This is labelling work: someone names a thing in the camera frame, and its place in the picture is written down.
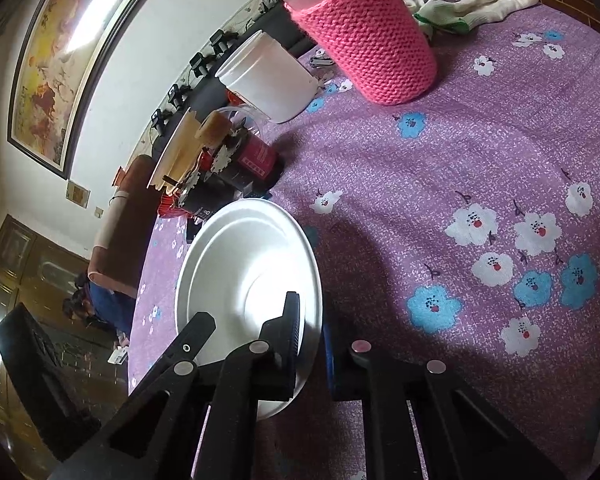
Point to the wooden glass-panel door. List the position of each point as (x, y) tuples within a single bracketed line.
[(10, 270)]

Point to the large framed wall painting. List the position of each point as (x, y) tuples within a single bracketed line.
[(65, 60)]

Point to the black battery pack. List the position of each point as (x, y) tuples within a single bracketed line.
[(215, 202)]

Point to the small metal tool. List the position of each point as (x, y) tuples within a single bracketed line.
[(321, 60)]

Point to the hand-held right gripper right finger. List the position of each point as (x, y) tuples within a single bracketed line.
[(329, 360)]

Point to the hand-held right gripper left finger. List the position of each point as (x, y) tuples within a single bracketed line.
[(293, 325)]

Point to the dark jar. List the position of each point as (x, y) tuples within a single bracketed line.
[(255, 160)]

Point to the black charger device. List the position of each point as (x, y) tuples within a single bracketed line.
[(159, 120), (179, 96), (201, 64), (222, 41)]

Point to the brown armchair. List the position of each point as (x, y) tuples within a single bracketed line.
[(120, 250)]

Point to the white bowl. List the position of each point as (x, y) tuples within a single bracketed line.
[(240, 260)]

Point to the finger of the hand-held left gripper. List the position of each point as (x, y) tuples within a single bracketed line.
[(200, 330)]

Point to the bottle with pink knit sleeve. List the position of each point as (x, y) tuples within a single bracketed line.
[(370, 50)]

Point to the red glass plate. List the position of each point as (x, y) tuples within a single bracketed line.
[(167, 207)]

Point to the small framed wall picture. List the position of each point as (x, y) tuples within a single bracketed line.
[(77, 193)]

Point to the purple floral tablecloth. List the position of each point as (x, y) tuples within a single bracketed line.
[(480, 160)]

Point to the white plastic bucket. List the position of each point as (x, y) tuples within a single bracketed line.
[(265, 80)]

